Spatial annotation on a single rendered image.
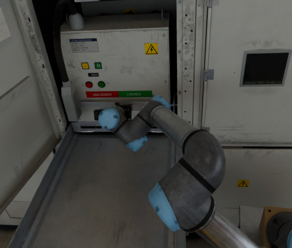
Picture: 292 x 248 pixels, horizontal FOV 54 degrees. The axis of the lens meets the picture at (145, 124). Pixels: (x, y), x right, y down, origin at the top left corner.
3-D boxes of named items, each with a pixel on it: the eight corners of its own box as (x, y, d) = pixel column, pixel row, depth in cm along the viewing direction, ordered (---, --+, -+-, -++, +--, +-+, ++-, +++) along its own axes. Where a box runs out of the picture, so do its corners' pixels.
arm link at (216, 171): (231, 137, 65) (150, 87, 108) (197, 172, 65) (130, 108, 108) (254, 164, 71) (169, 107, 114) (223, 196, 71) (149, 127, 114)
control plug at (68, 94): (78, 121, 136) (69, 89, 126) (68, 121, 137) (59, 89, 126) (82, 112, 142) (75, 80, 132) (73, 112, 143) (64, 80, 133)
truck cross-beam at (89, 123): (176, 132, 147) (176, 122, 143) (73, 131, 153) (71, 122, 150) (176, 126, 151) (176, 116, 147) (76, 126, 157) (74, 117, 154)
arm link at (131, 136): (155, 132, 104) (133, 111, 103) (134, 155, 104) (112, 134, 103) (154, 131, 111) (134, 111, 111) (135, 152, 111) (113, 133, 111)
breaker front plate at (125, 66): (170, 124, 145) (167, 29, 116) (77, 124, 150) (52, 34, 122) (170, 123, 146) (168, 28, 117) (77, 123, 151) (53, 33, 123)
